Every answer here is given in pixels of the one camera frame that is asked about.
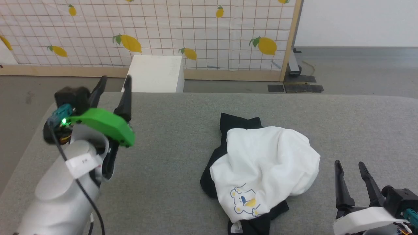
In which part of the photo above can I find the white box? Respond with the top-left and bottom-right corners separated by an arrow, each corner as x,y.
121,55 -> 185,93

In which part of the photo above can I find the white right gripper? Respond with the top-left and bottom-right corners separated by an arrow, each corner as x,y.
333,160 -> 409,235

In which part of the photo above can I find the white label strap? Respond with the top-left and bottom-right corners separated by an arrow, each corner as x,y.
65,153 -> 104,179

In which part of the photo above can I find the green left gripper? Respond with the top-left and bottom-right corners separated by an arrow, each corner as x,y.
68,75 -> 136,148

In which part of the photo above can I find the grey metal partition foot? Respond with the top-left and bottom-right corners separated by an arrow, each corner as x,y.
287,48 -> 303,77

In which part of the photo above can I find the lemon print grid cloth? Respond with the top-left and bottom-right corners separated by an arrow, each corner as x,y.
0,0 -> 297,72

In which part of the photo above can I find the thin yellow floor cable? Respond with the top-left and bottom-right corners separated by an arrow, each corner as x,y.
302,60 -> 317,76

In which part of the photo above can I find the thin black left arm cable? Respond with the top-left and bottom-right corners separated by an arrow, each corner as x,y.
47,121 -> 105,235

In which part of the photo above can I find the white t-shirt with black trim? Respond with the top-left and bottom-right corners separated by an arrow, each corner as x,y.
200,113 -> 321,235

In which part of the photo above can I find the large black floor plate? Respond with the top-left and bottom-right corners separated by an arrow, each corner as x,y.
283,75 -> 324,94

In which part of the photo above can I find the lemon-pattern grid partition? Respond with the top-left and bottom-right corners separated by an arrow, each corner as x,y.
0,0 -> 304,82

